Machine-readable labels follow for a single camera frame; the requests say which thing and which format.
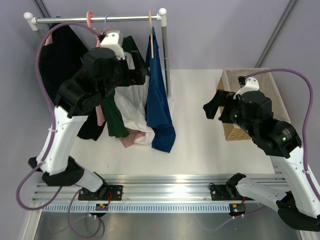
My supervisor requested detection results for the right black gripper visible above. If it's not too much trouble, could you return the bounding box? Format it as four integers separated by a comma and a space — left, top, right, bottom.
203, 88, 256, 137

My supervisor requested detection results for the blue t shirt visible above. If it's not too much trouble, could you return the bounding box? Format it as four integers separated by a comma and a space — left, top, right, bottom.
145, 28, 176, 153

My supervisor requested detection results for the wooden hanger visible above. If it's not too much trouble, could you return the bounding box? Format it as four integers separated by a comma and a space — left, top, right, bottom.
148, 10, 154, 59

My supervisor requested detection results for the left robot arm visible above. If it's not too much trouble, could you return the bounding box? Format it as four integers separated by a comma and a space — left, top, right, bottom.
28, 47, 147, 200

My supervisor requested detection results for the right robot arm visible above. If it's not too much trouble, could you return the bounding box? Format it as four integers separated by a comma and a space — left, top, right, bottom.
203, 89, 320, 232

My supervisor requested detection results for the pink shirt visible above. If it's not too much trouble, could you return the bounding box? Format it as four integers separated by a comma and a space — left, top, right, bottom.
94, 27, 146, 149

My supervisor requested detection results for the black t shirt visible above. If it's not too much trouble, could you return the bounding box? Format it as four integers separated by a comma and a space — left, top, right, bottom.
37, 16, 107, 141

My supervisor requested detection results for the pink hanger under black shirt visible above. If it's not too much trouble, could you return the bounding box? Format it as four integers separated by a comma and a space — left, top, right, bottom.
44, 33, 53, 46

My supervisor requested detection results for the wicker basket with liner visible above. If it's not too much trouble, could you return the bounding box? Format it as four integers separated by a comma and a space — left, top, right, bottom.
215, 67, 292, 142

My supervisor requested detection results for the metal clothes rack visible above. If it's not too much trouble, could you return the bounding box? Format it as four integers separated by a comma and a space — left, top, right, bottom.
23, 8, 173, 99

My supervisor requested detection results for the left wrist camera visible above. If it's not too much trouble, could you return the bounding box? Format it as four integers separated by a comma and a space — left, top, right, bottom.
100, 30, 126, 60

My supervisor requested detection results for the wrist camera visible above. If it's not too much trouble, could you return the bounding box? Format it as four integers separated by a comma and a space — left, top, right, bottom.
100, 30, 126, 60
233, 77, 260, 100

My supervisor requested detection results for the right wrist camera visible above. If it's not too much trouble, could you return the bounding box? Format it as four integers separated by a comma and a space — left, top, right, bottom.
233, 77, 260, 100

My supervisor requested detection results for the light blue wire hanger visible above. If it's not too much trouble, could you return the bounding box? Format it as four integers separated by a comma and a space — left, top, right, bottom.
103, 14, 112, 32

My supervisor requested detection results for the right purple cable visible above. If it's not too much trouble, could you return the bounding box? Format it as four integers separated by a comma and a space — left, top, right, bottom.
243, 68, 320, 191

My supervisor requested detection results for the purple cable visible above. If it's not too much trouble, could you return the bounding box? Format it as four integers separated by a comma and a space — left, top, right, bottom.
16, 22, 101, 211
243, 68, 320, 191

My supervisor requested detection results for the aluminium mounting rail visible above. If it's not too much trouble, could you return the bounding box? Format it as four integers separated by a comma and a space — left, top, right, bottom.
31, 173, 289, 203

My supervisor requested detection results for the slotted cable duct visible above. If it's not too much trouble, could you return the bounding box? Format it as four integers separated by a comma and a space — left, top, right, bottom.
43, 202, 231, 213

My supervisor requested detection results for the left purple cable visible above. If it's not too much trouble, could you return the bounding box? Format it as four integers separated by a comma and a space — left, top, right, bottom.
16, 22, 101, 211

